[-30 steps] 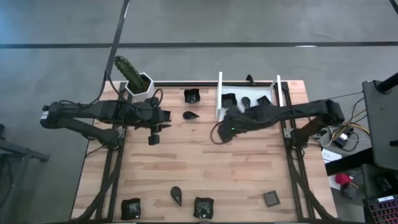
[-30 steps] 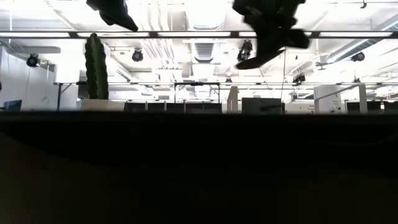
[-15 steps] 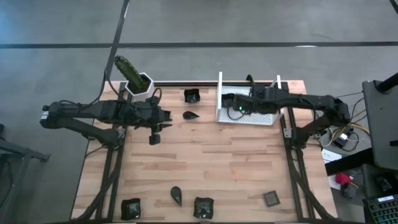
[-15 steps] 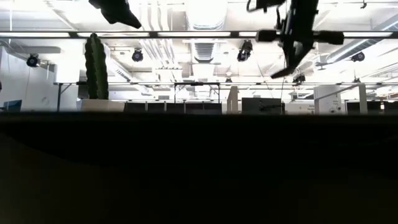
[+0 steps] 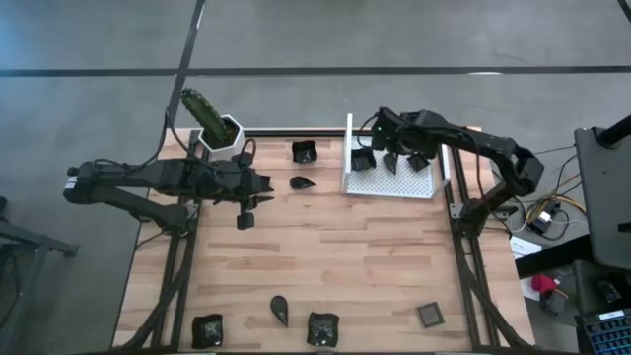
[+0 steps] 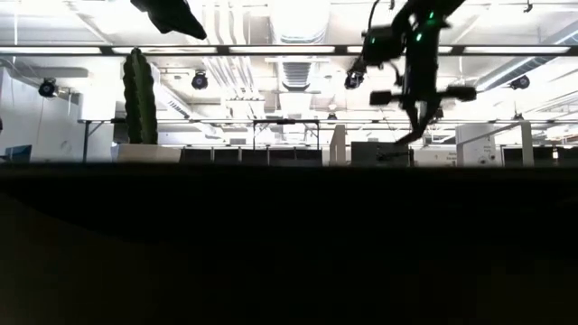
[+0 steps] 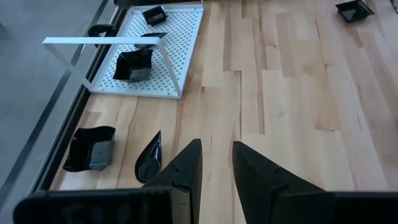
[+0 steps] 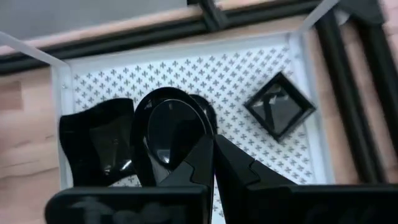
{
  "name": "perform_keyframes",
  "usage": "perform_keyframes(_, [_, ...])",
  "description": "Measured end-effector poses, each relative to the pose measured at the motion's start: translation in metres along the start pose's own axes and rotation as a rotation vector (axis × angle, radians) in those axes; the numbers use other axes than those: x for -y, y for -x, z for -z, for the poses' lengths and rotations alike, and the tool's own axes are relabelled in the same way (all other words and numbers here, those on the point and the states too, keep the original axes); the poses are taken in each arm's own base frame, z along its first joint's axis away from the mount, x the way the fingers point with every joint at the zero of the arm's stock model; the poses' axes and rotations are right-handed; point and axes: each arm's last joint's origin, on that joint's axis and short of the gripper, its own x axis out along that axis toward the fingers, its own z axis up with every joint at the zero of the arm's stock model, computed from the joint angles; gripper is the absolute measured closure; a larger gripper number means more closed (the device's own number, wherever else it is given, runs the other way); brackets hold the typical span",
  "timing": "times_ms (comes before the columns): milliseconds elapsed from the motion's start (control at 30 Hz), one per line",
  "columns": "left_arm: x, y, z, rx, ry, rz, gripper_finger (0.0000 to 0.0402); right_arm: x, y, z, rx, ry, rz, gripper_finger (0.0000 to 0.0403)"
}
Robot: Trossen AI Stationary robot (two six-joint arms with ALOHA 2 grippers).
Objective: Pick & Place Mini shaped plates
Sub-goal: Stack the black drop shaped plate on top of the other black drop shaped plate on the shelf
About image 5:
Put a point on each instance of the white paper sheet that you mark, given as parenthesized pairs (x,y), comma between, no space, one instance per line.
(522,245)

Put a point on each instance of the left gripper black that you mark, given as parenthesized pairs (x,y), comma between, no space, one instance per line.
(231,180)

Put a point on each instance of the green cactus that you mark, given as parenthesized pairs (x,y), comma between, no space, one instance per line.
(202,111)

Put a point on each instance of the computer keyboard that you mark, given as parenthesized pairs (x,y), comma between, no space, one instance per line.
(606,335)

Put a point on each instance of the black wavy square plate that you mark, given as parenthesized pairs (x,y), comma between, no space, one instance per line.
(323,329)
(207,331)
(304,152)
(363,159)

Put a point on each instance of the red cloth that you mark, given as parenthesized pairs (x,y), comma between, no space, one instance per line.
(543,283)

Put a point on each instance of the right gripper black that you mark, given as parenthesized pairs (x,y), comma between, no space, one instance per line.
(392,133)

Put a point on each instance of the white power adapter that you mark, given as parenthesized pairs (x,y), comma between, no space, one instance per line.
(542,222)

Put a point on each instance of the white hexagonal planter pot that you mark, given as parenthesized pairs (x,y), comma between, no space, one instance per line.
(231,150)

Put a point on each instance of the dark grey bag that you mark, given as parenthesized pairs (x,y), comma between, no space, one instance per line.
(553,302)

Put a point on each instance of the white perforated metal rack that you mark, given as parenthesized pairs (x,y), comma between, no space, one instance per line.
(384,185)

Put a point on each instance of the dark grey metal stand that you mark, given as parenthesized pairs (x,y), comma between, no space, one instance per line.
(49,245)

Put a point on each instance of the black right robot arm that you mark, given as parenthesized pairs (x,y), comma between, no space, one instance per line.
(483,143)

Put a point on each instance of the black equipment stand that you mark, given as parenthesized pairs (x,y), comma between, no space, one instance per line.
(606,197)

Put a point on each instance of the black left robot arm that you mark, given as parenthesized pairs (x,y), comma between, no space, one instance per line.
(123,173)

